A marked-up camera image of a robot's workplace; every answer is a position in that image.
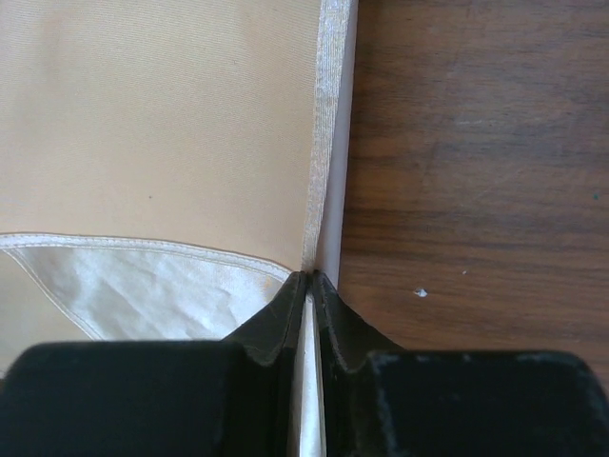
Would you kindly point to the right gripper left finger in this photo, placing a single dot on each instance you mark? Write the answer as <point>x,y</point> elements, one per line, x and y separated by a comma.
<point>174,398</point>

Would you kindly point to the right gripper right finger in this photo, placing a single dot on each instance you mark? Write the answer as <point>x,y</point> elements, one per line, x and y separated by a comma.
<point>384,400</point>

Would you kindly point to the peach cloth napkin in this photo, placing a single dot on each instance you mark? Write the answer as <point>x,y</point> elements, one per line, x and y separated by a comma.
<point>165,166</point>

